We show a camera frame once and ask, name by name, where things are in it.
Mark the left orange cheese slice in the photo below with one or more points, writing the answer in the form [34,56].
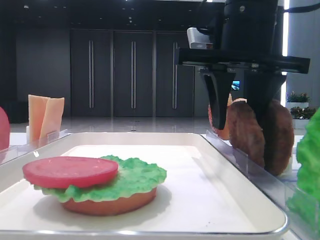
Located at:
[36,112]

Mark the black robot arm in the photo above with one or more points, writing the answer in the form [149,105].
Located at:
[241,40]

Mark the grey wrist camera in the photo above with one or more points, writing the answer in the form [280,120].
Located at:
[197,40]

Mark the bottom bun under lettuce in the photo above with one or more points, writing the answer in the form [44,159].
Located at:
[111,208]

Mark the green lettuce leaf on tray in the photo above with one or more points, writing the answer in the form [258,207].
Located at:
[134,176]

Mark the white rectangular metal tray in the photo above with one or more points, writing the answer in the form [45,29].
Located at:
[204,197]

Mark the brown meat patty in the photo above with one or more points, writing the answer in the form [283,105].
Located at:
[278,131]
[252,142]

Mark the upright green lettuce leaf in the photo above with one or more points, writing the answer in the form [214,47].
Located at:
[306,165]

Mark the red tomato slice on tray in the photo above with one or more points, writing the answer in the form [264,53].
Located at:
[63,171]

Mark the upright red tomato slice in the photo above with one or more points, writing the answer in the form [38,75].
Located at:
[4,130]

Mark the right long clear acrylic rail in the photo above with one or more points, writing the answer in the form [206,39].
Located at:
[277,188]

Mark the potted plants in background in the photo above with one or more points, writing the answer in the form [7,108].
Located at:
[298,105]

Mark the left long clear acrylic rail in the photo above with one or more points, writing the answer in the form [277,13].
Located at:
[21,144]

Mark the long clear acrylic rail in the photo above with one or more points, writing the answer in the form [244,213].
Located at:
[277,188]
[21,144]

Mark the orange cheese slice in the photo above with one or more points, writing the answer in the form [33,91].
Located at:
[36,112]
[52,119]

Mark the right upright bun half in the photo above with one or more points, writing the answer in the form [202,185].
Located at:
[225,132]

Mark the small wall screen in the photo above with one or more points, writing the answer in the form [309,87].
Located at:
[235,86]

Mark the right orange cheese slice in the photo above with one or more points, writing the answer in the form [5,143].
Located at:
[52,119]

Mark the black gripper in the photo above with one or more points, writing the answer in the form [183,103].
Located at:
[263,78]

